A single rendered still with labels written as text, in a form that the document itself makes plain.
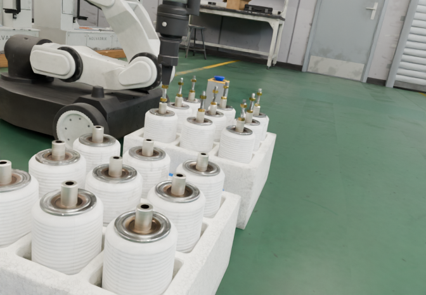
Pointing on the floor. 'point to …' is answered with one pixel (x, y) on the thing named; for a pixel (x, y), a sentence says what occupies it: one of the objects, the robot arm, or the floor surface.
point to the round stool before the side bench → (194, 40)
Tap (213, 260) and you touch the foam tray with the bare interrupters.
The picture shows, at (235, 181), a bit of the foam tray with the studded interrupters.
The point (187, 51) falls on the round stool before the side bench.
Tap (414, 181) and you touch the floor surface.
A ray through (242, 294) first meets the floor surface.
